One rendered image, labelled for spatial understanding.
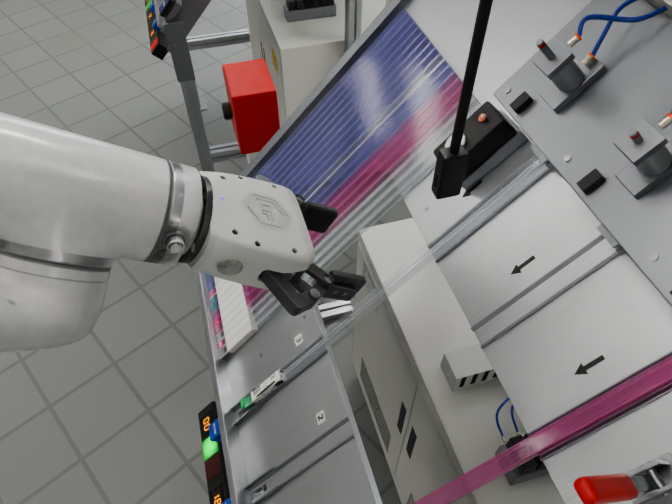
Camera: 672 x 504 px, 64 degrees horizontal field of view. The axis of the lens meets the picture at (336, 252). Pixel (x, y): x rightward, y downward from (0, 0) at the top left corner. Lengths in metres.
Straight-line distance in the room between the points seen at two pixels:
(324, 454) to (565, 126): 0.43
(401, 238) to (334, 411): 0.54
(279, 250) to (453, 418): 0.54
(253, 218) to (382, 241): 0.66
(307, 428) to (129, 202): 0.38
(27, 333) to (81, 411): 1.34
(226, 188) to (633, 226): 0.32
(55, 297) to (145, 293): 1.48
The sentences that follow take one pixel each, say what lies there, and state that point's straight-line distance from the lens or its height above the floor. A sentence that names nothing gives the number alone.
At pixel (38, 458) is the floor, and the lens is 1.71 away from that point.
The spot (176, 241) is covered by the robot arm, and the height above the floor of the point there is 1.14.
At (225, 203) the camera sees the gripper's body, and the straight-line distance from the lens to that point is 0.45.
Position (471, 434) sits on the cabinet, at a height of 0.62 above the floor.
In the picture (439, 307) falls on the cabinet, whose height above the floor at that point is 0.62.
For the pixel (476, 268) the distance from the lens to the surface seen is 0.56.
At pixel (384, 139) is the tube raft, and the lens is 0.70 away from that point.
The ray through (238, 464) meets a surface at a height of 0.73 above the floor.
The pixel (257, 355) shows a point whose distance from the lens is 0.77.
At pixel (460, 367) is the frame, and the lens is 0.90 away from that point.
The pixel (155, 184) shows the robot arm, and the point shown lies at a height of 1.17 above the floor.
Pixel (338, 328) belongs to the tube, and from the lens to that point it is 0.65.
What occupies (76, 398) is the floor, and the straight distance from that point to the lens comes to 1.75.
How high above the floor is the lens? 1.44
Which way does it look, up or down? 50 degrees down
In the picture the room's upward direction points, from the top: straight up
